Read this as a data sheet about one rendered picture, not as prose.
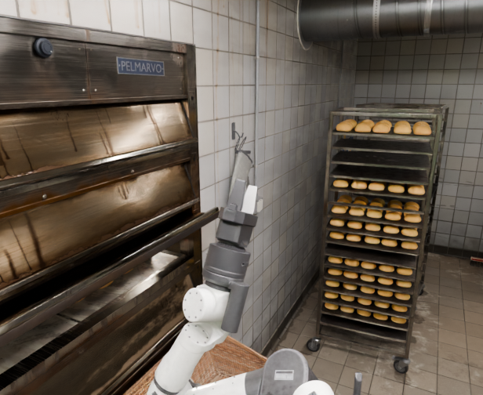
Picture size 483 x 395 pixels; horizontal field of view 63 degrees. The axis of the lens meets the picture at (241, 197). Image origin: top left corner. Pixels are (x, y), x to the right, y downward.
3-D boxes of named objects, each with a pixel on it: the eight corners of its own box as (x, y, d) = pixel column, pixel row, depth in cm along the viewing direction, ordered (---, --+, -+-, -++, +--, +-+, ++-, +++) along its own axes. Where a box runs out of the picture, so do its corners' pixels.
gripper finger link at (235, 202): (249, 182, 78) (241, 211, 78) (234, 178, 79) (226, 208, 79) (247, 180, 76) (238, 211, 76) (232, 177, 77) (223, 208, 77)
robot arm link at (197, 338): (233, 283, 86) (203, 330, 89) (203, 281, 80) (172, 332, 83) (250, 303, 82) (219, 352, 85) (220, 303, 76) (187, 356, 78)
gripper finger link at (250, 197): (246, 184, 86) (238, 211, 86) (259, 187, 85) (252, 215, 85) (248, 185, 87) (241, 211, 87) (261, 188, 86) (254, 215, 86)
